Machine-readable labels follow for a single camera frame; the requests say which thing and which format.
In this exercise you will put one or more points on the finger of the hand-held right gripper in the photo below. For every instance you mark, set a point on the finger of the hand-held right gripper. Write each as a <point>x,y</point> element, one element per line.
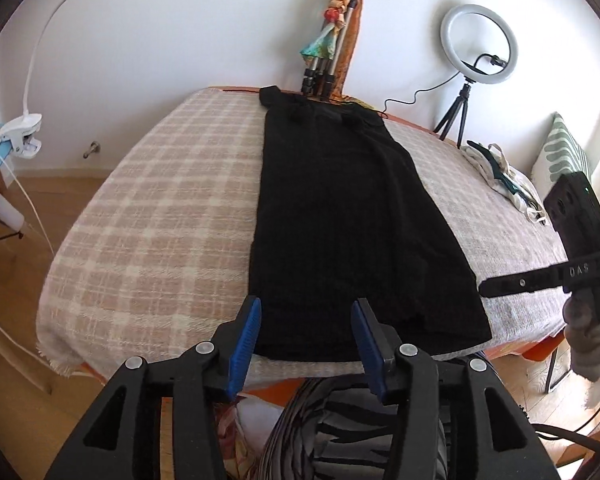
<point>522,280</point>

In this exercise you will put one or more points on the white paper roll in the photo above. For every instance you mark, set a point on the white paper roll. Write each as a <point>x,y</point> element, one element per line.
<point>7,212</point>

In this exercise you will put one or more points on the white clamp lamp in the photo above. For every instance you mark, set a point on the white clamp lamp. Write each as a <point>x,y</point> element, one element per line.
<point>22,130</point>

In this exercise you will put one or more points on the metal door stopper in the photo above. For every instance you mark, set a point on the metal door stopper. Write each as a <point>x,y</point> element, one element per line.
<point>91,150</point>

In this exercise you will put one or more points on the person's right hand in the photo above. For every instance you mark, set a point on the person's right hand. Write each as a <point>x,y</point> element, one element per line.
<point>587,345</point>

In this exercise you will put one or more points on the crumpled white teal clothes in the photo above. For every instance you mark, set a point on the crumpled white teal clothes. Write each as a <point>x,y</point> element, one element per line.
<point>517,185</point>

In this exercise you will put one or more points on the orange patterned cloth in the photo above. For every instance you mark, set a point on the orange patterned cloth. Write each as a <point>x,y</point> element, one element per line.
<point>352,45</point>

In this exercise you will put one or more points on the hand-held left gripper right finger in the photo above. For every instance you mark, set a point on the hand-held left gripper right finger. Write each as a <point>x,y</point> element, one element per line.
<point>367,350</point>

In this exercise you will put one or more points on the dark green cloth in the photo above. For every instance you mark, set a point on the dark green cloth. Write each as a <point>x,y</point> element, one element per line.
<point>500,175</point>

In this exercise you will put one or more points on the wicker basket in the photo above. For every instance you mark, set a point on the wicker basket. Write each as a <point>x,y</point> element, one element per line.
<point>285,430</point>

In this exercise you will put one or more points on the doll with teal dress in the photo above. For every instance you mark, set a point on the doll with teal dress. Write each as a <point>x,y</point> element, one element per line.
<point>325,40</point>

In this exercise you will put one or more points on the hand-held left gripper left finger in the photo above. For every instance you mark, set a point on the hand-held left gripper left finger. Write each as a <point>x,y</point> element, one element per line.
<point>244,345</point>

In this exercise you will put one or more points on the pink checked blanket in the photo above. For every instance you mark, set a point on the pink checked blanket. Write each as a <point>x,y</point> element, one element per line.
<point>150,210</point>

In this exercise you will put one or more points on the metal chair leg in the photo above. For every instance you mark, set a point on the metal chair leg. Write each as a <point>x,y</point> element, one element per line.
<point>556,367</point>

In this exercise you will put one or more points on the green leaf pattern pillow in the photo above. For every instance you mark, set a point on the green leaf pattern pillow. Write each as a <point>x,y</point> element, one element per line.
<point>560,155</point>

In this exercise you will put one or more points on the folded silver tripod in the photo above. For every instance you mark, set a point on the folded silver tripod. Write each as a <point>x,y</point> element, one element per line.
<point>325,67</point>

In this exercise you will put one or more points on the black dress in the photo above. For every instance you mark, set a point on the black dress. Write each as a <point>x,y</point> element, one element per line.
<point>340,220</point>

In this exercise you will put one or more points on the grey striped cloth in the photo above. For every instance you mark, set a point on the grey striped cloth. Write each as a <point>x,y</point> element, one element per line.
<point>352,435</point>

